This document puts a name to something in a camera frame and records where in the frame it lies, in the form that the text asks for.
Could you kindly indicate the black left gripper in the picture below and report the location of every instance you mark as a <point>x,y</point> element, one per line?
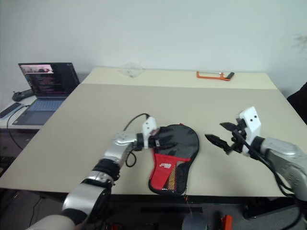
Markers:
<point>155,141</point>

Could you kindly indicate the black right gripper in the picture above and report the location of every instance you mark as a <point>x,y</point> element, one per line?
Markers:
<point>239,139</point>

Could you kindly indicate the black red paddle case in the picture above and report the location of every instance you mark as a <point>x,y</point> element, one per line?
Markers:
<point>178,153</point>

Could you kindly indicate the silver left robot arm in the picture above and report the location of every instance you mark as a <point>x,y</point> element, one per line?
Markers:
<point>105,163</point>

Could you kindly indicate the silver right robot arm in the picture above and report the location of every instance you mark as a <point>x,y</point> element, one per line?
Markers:
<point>283,155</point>

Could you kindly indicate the black chair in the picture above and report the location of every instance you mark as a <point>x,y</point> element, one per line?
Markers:
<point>298,103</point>

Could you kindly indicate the clear plastic bag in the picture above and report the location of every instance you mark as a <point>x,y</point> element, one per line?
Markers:
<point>130,69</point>

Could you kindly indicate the orange clamp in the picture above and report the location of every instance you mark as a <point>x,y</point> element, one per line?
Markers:
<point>226,221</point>

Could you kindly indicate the open laptop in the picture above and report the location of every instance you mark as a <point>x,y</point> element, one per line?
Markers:
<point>45,100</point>

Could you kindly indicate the black handheld controller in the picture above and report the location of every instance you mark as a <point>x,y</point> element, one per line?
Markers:
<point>21,94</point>

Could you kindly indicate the dark smartphone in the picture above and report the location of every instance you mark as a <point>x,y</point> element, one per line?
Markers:
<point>10,110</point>

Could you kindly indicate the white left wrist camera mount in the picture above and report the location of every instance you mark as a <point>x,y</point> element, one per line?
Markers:
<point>149,125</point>

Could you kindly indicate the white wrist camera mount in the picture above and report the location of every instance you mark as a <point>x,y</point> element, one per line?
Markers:
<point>149,125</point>
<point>250,123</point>

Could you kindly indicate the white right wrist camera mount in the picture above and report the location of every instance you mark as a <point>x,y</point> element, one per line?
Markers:
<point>250,123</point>

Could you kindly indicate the black table frame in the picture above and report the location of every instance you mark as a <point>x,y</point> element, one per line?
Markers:
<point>216,200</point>

